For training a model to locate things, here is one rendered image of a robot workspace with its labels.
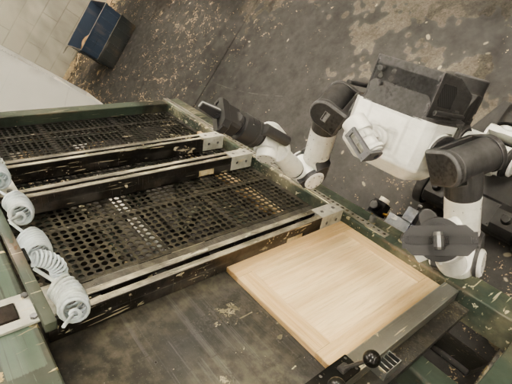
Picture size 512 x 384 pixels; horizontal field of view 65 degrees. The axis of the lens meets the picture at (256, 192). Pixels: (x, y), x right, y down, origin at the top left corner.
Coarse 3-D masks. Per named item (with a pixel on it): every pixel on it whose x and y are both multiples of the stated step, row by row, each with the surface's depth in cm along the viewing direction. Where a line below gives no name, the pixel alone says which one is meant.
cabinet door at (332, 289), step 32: (256, 256) 132; (288, 256) 135; (320, 256) 138; (352, 256) 141; (384, 256) 143; (256, 288) 119; (288, 288) 121; (320, 288) 124; (352, 288) 126; (384, 288) 128; (416, 288) 130; (288, 320) 110; (320, 320) 112; (352, 320) 114; (384, 320) 115; (320, 352) 102
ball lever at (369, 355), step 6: (366, 354) 87; (372, 354) 86; (378, 354) 86; (360, 360) 90; (366, 360) 86; (372, 360) 85; (378, 360) 86; (342, 366) 94; (348, 366) 93; (354, 366) 91; (372, 366) 86; (342, 372) 93
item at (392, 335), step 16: (448, 288) 129; (416, 304) 120; (432, 304) 121; (448, 304) 127; (400, 320) 113; (416, 320) 114; (384, 336) 107; (400, 336) 108; (352, 352) 101; (384, 352) 103; (368, 368) 100
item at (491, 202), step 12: (504, 108) 206; (480, 120) 211; (492, 120) 208; (504, 120) 188; (504, 144) 201; (492, 180) 200; (504, 180) 197; (432, 192) 210; (492, 192) 198; (504, 192) 195; (432, 204) 220; (492, 204) 195; (504, 204) 193; (492, 216) 193; (504, 216) 185; (492, 228) 192; (504, 228) 187; (504, 240) 190
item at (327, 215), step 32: (288, 224) 144; (320, 224) 151; (32, 256) 87; (192, 256) 119; (224, 256) 122; (96, 288) 102; (128, 288) 104; (160, 288) 110; (32, 320) 87; (96, 320) 101
